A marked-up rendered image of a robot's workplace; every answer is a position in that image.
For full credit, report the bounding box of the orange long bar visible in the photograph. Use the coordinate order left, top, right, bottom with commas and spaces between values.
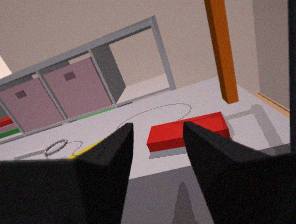
204, 0, 239, 104

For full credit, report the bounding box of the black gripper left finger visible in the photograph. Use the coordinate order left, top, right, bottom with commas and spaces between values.
0, 123, 134, 224

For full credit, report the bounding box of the red rectangular block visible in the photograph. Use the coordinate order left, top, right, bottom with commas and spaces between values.
147, 112, 230, 152

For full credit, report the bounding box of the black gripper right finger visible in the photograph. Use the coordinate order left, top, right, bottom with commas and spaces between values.
183, 121, 296, 224

